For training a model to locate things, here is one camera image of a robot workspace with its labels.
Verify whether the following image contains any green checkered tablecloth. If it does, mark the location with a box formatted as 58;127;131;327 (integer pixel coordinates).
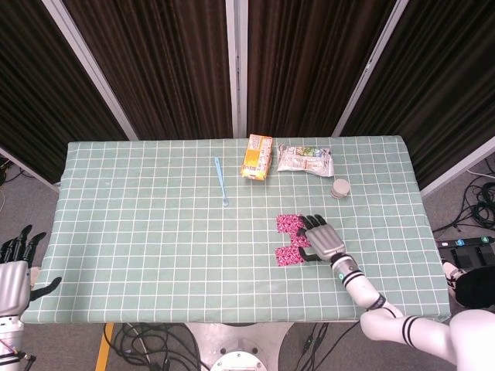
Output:
21;134;452;325

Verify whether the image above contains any black floor cable bundle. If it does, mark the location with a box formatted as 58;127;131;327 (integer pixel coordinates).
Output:
297;322;349;371
111;322;202;371
432;158;495;233

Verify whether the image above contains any black power strip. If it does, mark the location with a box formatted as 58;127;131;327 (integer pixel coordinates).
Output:
436;236;495;249

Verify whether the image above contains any black trouser leg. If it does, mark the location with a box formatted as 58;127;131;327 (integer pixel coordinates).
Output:
455;266;495;310

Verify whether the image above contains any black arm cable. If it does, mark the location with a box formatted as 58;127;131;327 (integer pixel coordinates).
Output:
332;307;403;349

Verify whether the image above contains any grey partition frame rail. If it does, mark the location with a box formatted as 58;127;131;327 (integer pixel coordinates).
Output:
420;134;495;198
0;146;61;193

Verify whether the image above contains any yellow floor tape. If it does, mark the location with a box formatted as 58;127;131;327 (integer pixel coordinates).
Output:
94;322;116;371

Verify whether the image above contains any grey partition frame post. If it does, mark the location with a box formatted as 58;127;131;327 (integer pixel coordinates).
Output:
225;0;248;139
41;0;139;141
331;0;411;137

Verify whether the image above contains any yellow orange snack packet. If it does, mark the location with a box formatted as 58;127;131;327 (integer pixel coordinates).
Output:
240;134;274;182

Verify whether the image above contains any white shoe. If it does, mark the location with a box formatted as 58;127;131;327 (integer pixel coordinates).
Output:
442;261;467;298

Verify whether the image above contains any black foot pedal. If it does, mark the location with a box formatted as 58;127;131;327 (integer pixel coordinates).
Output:
440;246;495;270

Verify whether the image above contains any silver snack bag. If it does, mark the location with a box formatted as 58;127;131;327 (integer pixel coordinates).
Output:
276;143;336;178

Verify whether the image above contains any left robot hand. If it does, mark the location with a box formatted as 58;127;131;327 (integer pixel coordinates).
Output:
0;225;63;316

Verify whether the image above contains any dark brown curtain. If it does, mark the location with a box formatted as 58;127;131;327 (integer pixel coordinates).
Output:
63;0;233;141
0;0;128;183
342;0;495;189
247;0;398;138

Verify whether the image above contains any light blue spoon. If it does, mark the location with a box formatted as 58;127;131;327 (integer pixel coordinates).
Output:
214;156;230;208

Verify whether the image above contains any small white lidded jar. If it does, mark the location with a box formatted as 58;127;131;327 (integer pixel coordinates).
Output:
330;177;351;200

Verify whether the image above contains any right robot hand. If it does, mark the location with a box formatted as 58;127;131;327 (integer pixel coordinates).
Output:
295;213;347;264

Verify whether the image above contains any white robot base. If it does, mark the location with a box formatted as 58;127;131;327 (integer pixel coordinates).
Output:
184;322;295;371

